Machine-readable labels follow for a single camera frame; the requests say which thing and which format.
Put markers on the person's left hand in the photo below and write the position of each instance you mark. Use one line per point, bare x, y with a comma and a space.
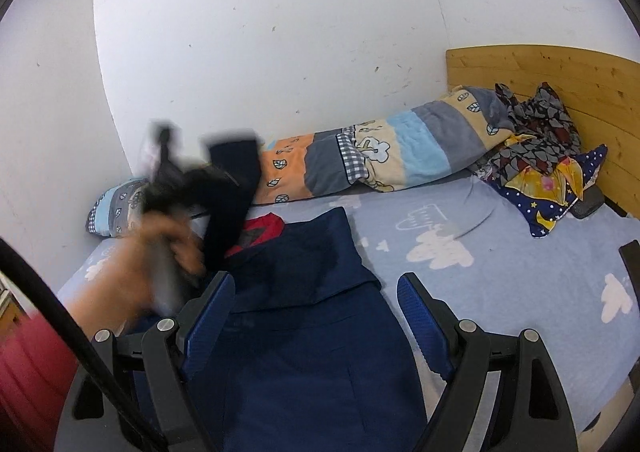
130, 272

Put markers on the black curved bar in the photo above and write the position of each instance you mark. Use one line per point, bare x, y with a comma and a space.
631, 272

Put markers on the dark leaf patterned cloth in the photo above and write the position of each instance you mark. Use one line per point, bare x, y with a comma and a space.
540, 142

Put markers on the person's left forearm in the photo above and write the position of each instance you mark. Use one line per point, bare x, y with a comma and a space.
85, 314

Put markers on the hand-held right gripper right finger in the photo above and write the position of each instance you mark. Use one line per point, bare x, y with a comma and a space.
424, 327

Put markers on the light wooden cabinet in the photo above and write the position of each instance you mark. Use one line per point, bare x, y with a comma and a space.
9, 307

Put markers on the red cloth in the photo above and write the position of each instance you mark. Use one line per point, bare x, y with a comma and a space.
30, 382

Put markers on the navy star print cloth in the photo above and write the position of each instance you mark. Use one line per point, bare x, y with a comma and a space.
530, 204

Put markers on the rolled patchwork quilt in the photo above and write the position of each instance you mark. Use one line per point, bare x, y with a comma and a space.
400, 147

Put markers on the wooden headboard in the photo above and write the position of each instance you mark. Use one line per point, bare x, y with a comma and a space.
600, 92

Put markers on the blue cloud print bed sheet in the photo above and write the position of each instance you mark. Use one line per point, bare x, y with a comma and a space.
500, 292

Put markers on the navy blue work jacket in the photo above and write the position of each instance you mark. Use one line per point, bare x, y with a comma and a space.
310, 357

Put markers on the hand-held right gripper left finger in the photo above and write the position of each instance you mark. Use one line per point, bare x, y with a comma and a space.
210, 319

